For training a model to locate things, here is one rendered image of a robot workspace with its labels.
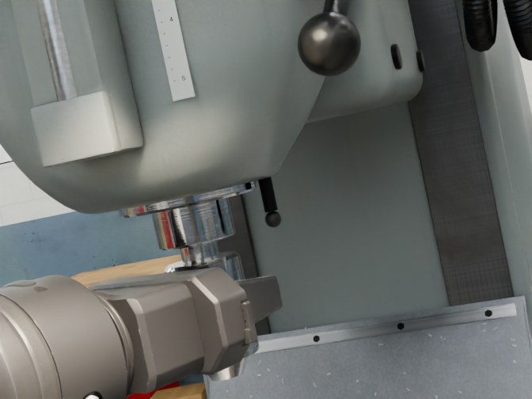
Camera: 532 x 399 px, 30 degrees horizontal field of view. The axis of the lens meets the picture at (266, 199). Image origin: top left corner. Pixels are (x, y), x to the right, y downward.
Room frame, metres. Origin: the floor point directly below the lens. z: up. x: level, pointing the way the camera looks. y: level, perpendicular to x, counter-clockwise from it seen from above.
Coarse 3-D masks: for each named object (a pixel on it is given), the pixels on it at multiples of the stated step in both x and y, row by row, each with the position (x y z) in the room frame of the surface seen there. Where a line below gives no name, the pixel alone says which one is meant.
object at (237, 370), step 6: (246, 360) 0.60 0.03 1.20; (234, 366) 0.59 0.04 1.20; (240, 366) 0.59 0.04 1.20; (222, 372) 0.59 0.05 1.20; (228, 372) 0.59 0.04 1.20; (234, 372) 0.59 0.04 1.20; (240, 372) 0.59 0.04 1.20; (210, 378) 0.59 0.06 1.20; (216, 378) 0.59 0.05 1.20; (222, 378) 0.59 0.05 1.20; (228, 378) 0.59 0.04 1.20
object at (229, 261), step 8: (216, 256) 0.60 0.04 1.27; (224, 256) 0.59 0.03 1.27; (232, 256) 0.59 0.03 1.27; (240, 256) 0.60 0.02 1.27; (176, 264) 0.60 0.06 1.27; (184, 264) 0.59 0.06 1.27; (192, 264) 0.58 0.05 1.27; (200, 264) 0.58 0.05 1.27; (208, 264) 0.58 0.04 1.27; (216, 264) 0.58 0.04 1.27; (224, 264) 0.58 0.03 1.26; (232, 264) 0.59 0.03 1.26; (240, 264) 0.60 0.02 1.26
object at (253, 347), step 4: (232, 272) 0.59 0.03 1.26; (236, 272) 0.59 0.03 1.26; (240, 272) 0.59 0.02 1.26; (232, 276) 0.59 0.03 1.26; (236, 276) 0.59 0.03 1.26; (240, 276) 0.59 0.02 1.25; (244, 276) 0.60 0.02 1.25; (236, 280) 0.59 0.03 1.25; (252, 344) 0.59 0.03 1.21; (256, 344) 0.60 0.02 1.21; (248, 348) 0.59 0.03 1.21; (252, 348) 0.59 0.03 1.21; (256, 348) 0.59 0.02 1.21; (248, 352) 0.59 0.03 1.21; (252, 352) 0.59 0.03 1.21; (244, 356) 0.58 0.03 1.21
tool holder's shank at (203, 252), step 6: (192, 246) 0.59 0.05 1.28; (198, 246) 0.59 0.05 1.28; (204, 246) 0.59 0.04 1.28; (210, 246) 0.59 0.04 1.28; (216, 246) 0.60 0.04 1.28; (180, 252) 0.60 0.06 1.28; (186, 252) 0.59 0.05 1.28; (192, 252) 0.59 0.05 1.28; (198, 252) 0.59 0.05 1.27; (204, 252) 0.59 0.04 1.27; (210, 252) 0.59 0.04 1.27; (216, 252) 0.60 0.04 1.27; (186, 258) 0.59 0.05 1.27; (192, 258) 0.59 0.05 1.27; (198, 258) 0.59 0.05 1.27; (204, 258) 0.59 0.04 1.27; (210, 258) 0.59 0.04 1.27
